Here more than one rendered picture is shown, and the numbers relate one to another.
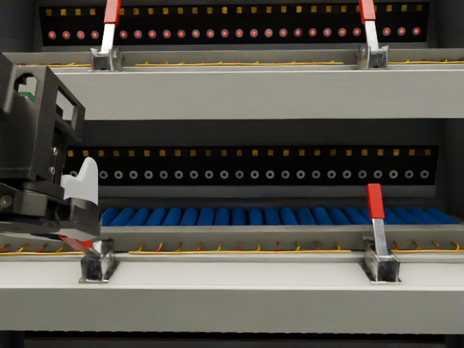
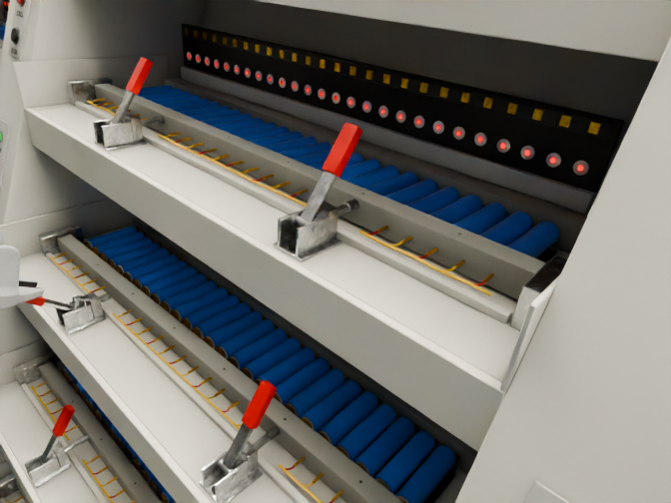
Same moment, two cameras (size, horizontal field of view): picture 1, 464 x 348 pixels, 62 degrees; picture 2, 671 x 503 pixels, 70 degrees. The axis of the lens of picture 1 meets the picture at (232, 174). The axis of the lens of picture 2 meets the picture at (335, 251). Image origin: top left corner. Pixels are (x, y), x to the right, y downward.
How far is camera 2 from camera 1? 0.42 m
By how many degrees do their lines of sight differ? 39
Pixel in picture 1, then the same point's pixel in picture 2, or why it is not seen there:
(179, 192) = not seen: hidden behind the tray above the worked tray
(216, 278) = (122, 380)
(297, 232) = (224, 380)
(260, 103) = (185, 235)
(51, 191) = not seen: outside the picture
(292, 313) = (146, 453)
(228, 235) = (178, 343)
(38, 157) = not seen: outside the picture
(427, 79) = (326, 298)
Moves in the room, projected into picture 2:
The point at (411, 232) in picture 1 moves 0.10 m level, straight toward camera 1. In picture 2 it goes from (321, 462) to (192, 473)
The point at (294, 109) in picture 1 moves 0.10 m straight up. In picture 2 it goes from (209, 256) to (243, 132)
